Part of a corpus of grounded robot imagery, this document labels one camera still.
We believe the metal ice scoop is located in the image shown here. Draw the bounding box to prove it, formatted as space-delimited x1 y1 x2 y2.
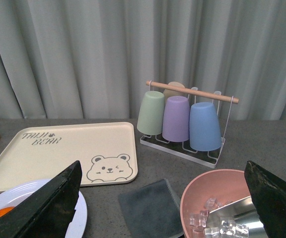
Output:
207 196 268 238

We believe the clear ice cube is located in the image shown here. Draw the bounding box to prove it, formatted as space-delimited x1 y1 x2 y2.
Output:
219 218 249 238
189 210 209 228
204 198 220 211

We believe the white wire cup rack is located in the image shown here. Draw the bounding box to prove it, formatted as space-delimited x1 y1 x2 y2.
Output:
140 80 239 169

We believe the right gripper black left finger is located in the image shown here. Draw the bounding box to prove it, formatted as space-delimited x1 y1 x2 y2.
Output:
0 161 82 238

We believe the beige tumbler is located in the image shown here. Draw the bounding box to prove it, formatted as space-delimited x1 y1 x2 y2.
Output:
163 81 185 101

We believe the pink bowl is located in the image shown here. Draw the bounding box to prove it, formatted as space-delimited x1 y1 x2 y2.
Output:
180 169 250 238

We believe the light green tumbler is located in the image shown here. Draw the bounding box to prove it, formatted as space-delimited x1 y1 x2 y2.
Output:
137 91 165 135

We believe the purple tumbler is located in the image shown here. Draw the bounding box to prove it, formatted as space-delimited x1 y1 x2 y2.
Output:
162 96 190 142

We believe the white round ribbed plate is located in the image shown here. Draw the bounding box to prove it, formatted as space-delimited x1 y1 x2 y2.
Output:
0 179 87 238

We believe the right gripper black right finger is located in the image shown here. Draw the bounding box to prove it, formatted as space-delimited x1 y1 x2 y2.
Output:
244 161 286 238

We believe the blue tumbler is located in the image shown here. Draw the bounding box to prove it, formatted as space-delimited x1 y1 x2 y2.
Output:
189 102 222 151

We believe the beige bear serving tray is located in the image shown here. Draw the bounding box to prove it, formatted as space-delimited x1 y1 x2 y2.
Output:
0 122 138 193

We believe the grey folded cloth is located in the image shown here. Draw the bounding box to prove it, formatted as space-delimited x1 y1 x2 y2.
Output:
118 179 183 238

